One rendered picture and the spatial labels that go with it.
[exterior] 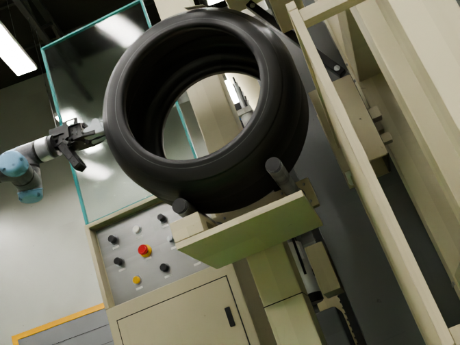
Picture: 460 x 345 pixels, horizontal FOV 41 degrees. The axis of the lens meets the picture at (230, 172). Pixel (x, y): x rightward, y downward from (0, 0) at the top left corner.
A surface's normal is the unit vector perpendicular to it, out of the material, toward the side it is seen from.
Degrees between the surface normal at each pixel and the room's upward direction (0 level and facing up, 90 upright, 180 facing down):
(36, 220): 90
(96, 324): 90
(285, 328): 90
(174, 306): 90
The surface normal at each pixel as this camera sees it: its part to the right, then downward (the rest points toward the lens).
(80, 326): -0.13, -0.35
